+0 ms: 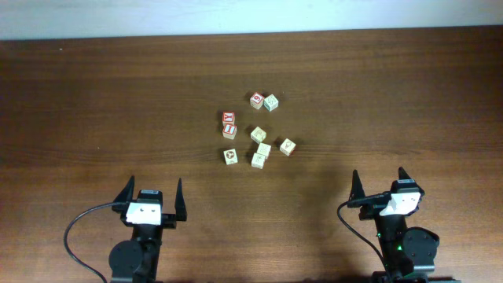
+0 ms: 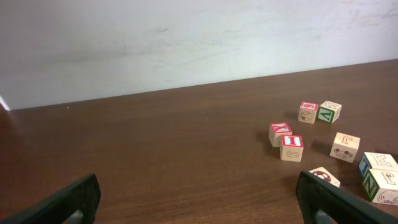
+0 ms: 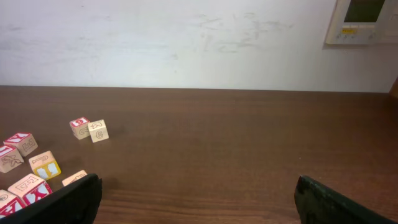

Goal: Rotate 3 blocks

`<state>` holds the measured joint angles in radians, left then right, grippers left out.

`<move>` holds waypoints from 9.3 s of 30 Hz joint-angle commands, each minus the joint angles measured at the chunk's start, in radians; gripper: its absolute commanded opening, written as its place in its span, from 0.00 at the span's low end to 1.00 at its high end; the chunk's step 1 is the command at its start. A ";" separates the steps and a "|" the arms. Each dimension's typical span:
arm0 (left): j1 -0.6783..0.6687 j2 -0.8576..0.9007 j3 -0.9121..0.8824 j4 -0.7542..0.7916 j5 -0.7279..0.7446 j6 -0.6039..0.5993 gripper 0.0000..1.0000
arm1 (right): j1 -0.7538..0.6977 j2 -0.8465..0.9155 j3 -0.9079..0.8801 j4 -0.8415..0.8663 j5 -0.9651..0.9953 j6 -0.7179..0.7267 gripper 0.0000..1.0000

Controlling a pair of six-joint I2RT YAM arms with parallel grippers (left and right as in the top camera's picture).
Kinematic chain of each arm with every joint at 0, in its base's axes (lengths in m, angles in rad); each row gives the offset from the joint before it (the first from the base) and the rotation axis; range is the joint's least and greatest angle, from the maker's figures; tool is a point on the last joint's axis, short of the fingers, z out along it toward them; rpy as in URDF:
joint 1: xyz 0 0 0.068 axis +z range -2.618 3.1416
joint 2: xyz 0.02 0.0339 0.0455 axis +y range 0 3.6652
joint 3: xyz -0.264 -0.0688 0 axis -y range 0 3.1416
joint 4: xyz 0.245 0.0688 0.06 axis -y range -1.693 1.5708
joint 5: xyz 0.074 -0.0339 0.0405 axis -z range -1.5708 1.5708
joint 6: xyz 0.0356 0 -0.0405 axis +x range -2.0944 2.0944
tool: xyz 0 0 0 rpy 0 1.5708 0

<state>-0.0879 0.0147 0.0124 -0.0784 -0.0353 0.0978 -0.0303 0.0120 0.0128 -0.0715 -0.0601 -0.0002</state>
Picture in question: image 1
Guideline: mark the wooden block brown ball picture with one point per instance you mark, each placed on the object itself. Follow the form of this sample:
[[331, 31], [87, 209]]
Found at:
[[230, 156]]

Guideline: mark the wooden block letter F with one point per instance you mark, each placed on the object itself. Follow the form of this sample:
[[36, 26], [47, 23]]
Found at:
[[258, 135]]

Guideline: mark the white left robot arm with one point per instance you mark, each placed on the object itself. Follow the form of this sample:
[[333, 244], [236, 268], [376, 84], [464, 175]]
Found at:
[[136, 260]]

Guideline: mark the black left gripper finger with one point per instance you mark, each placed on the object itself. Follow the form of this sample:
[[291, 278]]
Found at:
[[179, 204], [123, 199]]

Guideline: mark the red letter Y block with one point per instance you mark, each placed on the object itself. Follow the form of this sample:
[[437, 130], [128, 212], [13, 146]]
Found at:
[[228, 118]]

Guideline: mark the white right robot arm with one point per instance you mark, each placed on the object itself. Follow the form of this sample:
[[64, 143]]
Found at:
[[407, 253]]

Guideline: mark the green letter wooden block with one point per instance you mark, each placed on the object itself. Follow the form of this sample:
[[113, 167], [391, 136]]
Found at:
[[271, 102]]

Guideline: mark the wooden block lightbulb picture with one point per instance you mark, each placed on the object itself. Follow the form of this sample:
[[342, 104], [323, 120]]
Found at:
[[287, 147]]

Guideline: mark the wooden block plain engraving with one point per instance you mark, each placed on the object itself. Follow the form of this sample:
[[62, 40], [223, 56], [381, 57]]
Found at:
[[258, 160]]

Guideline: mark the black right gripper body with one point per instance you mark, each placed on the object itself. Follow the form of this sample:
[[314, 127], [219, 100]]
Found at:
[[367, 212]]

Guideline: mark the red letter I block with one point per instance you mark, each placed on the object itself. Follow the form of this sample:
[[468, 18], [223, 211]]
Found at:
[[229, 131]]

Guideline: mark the red number nine block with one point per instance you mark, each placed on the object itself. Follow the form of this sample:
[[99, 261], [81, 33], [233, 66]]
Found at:
[[257, 100]]

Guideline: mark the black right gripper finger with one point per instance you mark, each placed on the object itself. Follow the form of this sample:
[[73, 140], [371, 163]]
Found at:
[[357, 193], [402, 174]]

